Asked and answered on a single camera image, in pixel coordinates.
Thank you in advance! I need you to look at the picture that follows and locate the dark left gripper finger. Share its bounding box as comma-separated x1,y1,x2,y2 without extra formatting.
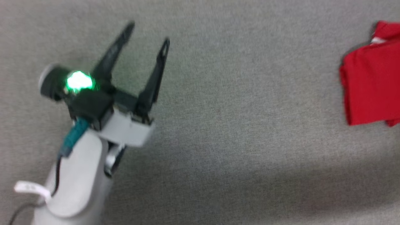
134,38,171,122
92,21,135,85

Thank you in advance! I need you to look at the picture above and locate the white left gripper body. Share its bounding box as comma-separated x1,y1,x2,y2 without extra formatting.
39,65,155,147

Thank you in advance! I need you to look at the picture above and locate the teal cable connector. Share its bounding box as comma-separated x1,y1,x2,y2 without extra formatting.
59,119,90,157

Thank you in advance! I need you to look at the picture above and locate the thin black cable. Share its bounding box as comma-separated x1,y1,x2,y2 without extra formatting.
9,155,63,225

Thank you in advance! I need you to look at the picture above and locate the red white basketball jersey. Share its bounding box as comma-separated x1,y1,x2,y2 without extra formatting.
339,20,400,127

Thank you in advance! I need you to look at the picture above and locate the white cable label tag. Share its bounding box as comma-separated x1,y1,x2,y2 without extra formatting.
14,181,52,204

